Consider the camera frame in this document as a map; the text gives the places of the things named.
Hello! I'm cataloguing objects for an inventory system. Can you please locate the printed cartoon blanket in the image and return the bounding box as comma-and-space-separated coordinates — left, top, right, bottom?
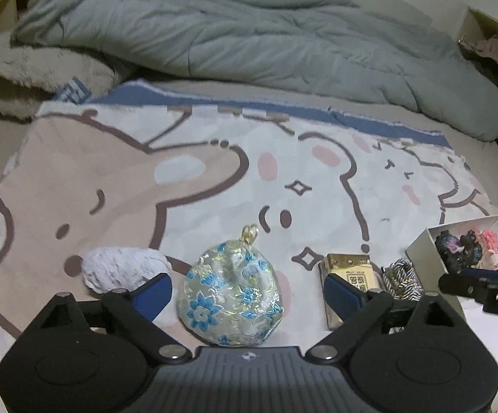
0, 80, 498, 413

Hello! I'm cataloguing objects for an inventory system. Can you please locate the white cardboard box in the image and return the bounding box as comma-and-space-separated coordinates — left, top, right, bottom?
406, 214, 498, 413

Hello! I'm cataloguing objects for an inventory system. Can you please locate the dark multicolour crochet scrunchie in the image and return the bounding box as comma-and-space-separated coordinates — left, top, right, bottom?
435, 230, 483, 271

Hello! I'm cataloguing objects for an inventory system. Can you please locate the yellow tissue pack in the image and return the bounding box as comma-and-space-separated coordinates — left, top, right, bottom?
319, 253, 385, 331

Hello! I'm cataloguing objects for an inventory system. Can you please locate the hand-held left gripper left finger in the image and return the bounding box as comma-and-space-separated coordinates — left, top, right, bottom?
25, 272, 193, 362

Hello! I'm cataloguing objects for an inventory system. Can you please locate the pink clothes pile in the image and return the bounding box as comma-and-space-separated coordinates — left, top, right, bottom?
459, 34, 498, 70

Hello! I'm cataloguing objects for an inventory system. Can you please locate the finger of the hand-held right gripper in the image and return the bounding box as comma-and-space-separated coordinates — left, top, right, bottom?
438, 268, 498, 298

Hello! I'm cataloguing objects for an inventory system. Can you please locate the blue floral fabric pouch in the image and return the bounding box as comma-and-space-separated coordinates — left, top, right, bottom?
176, 224, 283, 347

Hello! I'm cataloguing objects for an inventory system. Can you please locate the beige fluffy blanket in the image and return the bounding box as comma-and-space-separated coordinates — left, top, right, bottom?
0, 32, 123, 122

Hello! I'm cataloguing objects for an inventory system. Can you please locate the grey duvet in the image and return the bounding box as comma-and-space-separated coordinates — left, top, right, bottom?
10, 0, 498, 142

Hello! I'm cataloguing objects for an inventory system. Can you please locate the striped rope hair tie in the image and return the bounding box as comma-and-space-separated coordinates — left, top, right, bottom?
380, 257, 424, 303

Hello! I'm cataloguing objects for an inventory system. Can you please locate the wooden open cabinet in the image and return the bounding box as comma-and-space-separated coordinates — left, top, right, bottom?
457, 6, 498, 78

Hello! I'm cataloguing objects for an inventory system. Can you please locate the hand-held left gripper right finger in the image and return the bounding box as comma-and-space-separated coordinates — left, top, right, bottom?
307, 274, 475, 360

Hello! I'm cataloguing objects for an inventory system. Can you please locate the white crochet scrunchie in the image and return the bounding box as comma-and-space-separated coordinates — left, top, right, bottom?
81, 245, 172, 294

